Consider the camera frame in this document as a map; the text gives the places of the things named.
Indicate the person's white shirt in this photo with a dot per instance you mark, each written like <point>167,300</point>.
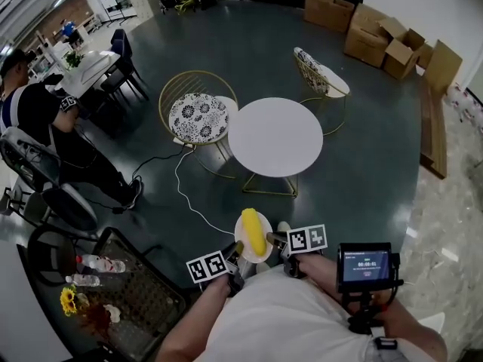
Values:
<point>283,323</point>

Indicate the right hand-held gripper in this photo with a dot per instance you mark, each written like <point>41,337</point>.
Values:
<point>306,239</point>

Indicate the closed cardboard box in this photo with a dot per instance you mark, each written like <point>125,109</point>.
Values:
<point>368,17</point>
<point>366,47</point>
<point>328,11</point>

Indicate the white power strip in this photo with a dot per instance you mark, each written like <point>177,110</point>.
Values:
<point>183,143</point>

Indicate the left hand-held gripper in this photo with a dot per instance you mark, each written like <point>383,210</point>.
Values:
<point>207,267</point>

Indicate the green potted plant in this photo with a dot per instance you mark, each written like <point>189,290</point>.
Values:
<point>73,59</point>

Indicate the black timer screen device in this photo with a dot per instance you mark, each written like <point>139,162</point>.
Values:
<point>364,268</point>

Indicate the black round chair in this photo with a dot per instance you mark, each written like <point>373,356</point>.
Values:
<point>49,255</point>

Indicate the round white table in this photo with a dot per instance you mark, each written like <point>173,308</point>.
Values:
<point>275,136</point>

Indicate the open cardboard box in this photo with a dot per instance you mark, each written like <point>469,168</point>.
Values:
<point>402,57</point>

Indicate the flat cardboard sheet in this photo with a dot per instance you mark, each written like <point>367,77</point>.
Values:
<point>443,66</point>

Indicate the person's right forearm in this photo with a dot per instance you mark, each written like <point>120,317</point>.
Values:
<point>320,272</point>

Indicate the grey mesh office chair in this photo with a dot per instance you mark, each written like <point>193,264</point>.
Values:
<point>26,160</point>

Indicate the white round plate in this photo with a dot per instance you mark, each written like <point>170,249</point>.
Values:
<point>239,236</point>

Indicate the white office desk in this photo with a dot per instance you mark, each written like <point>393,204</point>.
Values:
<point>88,70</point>

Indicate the yellow corn cob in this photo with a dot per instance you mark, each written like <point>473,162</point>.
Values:
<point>253,232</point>

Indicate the wooden planks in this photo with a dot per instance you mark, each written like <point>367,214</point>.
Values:
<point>434,138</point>

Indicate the yellow sunflower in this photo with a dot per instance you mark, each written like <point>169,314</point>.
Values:
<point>68,301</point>

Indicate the white rolling whiteboard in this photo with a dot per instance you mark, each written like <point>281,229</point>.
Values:
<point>113,6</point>

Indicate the clear plastic water bottle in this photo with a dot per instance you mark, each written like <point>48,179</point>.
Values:
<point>102,264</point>
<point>83,280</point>

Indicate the person's white shoe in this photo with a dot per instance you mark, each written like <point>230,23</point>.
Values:
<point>283,226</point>

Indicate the dark blue chair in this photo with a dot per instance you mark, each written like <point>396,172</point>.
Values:
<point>122,66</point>

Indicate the person's left forearm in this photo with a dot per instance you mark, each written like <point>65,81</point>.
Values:
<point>192,323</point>

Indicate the pack of water bottles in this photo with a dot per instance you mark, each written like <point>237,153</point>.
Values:
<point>466,104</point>

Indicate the black mesh table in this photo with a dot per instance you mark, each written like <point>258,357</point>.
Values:
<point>139,296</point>

